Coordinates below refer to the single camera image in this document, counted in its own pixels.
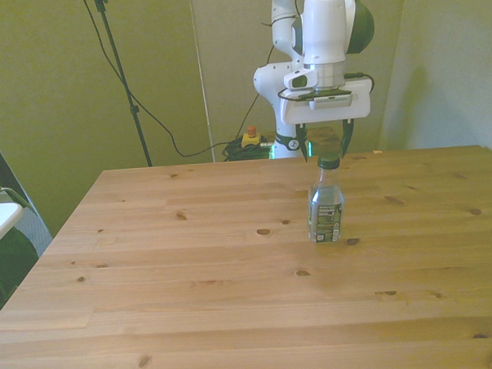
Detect clear plastic bottle dark cap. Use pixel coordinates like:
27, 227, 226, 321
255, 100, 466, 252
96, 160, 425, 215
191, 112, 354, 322
304, 153, 348, 245

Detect black camera stand pole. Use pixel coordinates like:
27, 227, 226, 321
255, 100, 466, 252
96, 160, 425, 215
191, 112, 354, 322
92, 0, 153, 170

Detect black cable on wall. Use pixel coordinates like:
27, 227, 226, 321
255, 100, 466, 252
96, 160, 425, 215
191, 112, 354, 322
80, 0, 246, 162

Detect yellow emergency stop button box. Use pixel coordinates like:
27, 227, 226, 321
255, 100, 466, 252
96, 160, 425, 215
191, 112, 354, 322
241, 125, 264, 149

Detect white vertical wall strip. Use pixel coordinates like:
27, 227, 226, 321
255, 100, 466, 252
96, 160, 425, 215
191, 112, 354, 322
188, 0, 216, 164

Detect coiled dark cable bundle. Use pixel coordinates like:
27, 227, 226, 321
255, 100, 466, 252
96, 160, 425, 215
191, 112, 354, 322
220, 136, 276, 162

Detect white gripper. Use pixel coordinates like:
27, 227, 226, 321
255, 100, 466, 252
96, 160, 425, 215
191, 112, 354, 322
278, 77, 374, 164

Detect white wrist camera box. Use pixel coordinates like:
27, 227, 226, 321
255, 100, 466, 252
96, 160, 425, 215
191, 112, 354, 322
308, 91, 355, 111

